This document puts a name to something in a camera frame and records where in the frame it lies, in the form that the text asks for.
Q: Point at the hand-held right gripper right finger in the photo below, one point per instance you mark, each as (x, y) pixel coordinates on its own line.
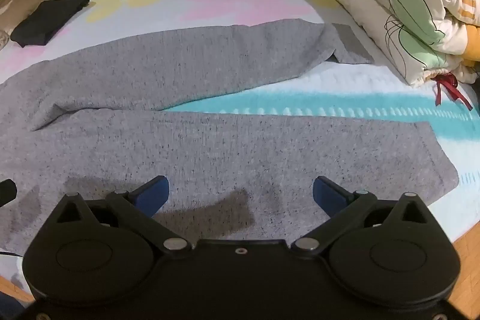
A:
(330, 197)

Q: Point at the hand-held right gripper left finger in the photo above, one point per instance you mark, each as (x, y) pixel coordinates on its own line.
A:
(152, 194)

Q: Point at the yellow striped cloth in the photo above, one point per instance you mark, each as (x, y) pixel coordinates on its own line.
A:
(470, 10)

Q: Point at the black folded cloth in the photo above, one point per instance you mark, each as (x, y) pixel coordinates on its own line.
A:
(45, 20)

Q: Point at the red ribbon tie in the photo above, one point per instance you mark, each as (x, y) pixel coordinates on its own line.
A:
(448, 85)

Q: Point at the grey knitted sock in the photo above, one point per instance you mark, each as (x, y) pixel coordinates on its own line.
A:
(187, 140)

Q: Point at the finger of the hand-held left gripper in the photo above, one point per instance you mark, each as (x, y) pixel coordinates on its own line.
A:
(7, 192)

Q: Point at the folded cream leaf-print quilt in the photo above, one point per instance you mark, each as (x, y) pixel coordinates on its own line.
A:
(397, 9)

